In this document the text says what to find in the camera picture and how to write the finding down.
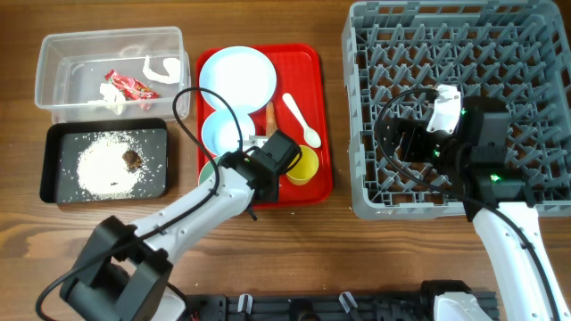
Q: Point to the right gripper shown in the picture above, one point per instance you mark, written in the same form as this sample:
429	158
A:
414	131

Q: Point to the yellow plastic cup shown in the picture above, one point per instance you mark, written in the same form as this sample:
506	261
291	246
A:
303	168

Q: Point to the small light blue bowl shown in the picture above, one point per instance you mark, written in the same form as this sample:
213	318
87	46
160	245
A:
219	132

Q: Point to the mint green bowl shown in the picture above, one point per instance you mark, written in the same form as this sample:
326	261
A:
206	171

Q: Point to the brown food lump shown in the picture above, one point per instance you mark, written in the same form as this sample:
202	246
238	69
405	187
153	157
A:
132	159

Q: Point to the red snack wrapper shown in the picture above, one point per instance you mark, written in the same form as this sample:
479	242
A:
129	89

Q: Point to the pile of white rice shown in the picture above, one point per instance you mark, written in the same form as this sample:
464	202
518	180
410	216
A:
91	168

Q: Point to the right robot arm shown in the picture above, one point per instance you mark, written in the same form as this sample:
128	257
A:
464	140

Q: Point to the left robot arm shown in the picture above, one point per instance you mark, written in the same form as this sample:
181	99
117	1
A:
123	271

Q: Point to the grey dishwasher rack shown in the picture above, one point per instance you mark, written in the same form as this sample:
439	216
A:
516	51

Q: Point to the white plastic spoon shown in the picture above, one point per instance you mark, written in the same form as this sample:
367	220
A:
310	135

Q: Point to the large light blue plate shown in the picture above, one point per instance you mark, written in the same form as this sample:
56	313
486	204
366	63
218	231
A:
243	76

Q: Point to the clear plastic bin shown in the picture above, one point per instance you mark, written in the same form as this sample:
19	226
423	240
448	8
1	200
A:
72	66

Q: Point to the black plastic tray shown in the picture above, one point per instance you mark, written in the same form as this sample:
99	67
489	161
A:
53	146

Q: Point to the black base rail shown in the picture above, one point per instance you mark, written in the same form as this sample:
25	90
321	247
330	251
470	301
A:
383	306

